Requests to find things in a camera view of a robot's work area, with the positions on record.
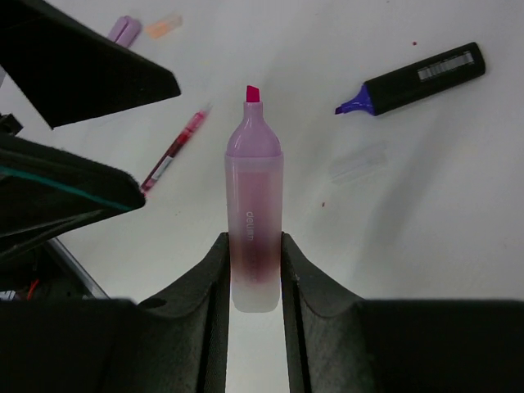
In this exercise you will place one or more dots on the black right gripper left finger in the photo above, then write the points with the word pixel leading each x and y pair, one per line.
pixel 185 345

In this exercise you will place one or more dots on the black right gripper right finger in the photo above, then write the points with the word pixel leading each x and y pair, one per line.
pixel 325 344

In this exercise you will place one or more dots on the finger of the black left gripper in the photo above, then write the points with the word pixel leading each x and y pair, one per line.
pixel 46 192
pixel 68 72

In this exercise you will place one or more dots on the pink highlighter cap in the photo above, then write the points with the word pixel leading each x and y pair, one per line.
pixel 124 31

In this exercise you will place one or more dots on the pink highlighter pen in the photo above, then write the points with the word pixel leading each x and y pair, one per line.
pixel 254 191

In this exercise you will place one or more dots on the orange transparent pen cap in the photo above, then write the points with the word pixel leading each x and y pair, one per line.
pixel 164 26

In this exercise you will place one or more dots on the red gel pen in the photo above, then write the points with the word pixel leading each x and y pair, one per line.
pixel 176 146

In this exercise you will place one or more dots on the clear transparent pen cap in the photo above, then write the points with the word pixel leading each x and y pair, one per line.
pixel 358 163

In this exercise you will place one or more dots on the black purple-tip highlighter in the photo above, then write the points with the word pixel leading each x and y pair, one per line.
pixel 417 81

